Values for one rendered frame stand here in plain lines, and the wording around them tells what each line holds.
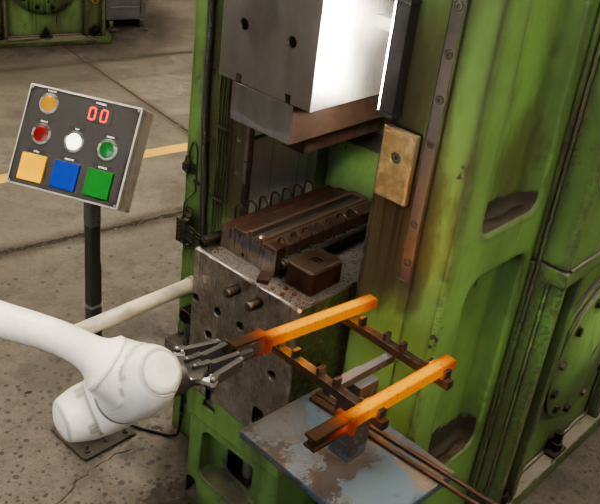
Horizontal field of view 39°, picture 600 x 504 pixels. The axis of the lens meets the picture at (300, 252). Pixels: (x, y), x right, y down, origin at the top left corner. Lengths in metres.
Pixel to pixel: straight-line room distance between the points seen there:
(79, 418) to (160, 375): 0.21
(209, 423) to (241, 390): 0.22
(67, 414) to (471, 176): 0.96
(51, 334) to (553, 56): 1.32
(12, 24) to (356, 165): 4.70
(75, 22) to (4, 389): 4.24
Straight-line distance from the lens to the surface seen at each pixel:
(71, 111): 2.42
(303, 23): 1.90
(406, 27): 1.86
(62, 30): 7.00
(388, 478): 1.95
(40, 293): 3.76
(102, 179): 2.34
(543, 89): 2.16
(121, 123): 2.35
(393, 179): 1.96
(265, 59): 1.99
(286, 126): 1.98
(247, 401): 2.31
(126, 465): 2.92
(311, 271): 2.06
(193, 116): 2.44
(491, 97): 1.82
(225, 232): 2.23
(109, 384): 1.39
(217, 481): 2.66
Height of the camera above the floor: 2.02
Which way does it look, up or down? 29 degrees down
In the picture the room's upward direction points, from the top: 7 degrees clockwise
